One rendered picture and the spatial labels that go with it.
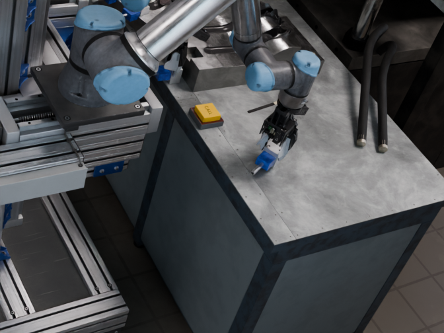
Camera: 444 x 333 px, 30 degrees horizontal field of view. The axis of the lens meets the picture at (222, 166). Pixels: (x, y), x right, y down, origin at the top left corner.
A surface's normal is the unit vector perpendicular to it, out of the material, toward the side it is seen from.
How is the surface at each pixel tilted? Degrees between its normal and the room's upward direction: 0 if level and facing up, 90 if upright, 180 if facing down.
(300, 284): 90
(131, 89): 95
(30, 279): 0
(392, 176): 0
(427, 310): 0
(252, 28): 92
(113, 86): 97
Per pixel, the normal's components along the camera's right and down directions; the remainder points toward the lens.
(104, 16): 0.19, -0.79
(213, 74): 0.47, 0.69
